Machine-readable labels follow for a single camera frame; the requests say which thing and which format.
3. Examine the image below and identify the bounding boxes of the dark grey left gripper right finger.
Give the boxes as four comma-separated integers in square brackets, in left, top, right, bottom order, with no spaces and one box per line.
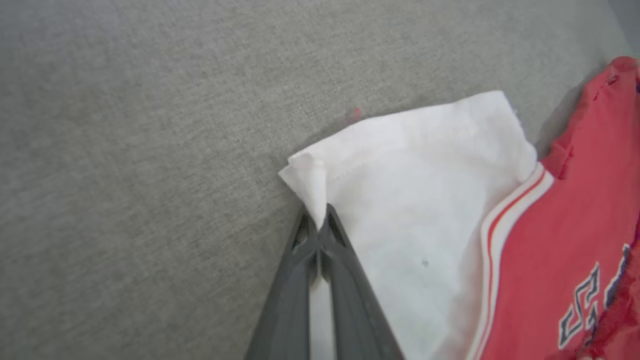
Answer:
[318,203,404,360]

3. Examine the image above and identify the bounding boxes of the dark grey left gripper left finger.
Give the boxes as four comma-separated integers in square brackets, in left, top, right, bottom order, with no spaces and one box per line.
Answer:
[244,207,320,360]

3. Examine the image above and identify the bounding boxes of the red white basketball jersey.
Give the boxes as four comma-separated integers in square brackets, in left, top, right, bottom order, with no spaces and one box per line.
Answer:
[278,56,640,360]

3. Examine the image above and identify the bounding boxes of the grey fabric sofa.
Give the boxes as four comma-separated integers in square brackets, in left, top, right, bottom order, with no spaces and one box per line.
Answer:
[0,0,640,360]

